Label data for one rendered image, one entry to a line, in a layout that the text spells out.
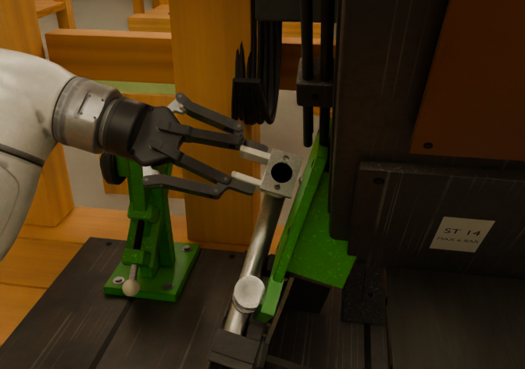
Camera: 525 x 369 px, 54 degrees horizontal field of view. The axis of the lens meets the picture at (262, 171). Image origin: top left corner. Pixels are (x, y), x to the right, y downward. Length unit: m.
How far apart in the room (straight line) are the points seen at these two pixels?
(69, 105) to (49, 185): 0.51
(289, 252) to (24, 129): 0.35
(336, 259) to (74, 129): 0.35
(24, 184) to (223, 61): 0.39
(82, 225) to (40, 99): 0.55
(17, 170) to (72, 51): 0.46
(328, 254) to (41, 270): 0.64
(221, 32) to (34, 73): 0.33
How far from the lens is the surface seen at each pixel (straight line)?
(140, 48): 1.04
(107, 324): 0.89
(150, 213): 0.87
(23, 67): 0.70
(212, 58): 0.90
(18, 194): 0.69
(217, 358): 0.71
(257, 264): 0.74
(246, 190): 0.64
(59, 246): 1.13
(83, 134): 0.66
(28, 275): 1.08
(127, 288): 0.87
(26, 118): 0.68
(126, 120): 0.65
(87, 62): 1.09
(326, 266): 0.60
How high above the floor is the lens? 1.50
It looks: 27 degrees down
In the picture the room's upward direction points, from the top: straight up
